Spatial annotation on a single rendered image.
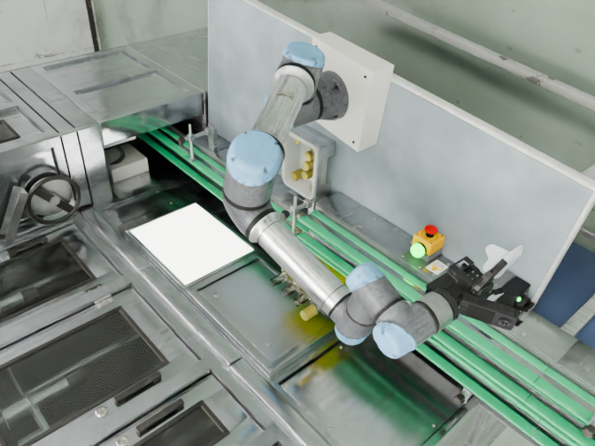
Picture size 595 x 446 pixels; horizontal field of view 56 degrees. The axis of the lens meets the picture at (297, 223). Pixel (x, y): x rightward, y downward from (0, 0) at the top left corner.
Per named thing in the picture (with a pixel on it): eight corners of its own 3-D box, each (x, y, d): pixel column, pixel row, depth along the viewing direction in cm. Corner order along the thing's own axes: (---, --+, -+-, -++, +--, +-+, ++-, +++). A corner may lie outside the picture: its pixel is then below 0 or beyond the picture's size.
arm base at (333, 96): (317, 65, 173) (291, 72, 168) (350, 78, 163) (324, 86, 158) (316, 110, 182) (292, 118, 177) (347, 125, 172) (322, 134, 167)
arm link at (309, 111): (292, 105, 175) (257, 117, 168) (301, 71, 164) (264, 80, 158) (314, 130, 170) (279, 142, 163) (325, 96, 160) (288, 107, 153)
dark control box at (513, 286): (498, 288, 162) (482, 302, 158) (506, 268, 157) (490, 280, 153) (524, 304, 158) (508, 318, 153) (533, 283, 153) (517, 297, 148)
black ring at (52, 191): (81, 208, 231) (29, 227, 219) (71, 164, 218) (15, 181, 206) (86, 213, 228) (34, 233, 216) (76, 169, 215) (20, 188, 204)
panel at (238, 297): (197, 204, 240) (125, 235, 222) (197, 199, 239) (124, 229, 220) (345, 326, 189) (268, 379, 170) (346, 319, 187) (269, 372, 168)
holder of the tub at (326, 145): (298, 186, 218) (283, 192, 214) (302, 122, 201) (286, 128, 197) (329, 205, 208) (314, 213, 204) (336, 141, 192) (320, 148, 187)
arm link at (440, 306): (443, 319, 106) (435, 342, 112) (459, 308, 108) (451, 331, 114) (415, 293, 110) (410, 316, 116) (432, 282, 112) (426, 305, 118)
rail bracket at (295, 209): (305, 225, 201) (279, 238, 194) (307, 186, 191) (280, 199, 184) (311, 228, 199) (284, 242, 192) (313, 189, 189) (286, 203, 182)
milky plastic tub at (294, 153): (298, 174, 215) (281, 182, 210) (301, 122, 201) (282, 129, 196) (329, 195, 205) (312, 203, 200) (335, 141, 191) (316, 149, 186)
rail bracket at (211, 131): (222, 146, 244) (178, 162, 231) (220, 111, 234) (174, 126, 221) (228, 150, 241) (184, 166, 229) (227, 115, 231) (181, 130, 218)
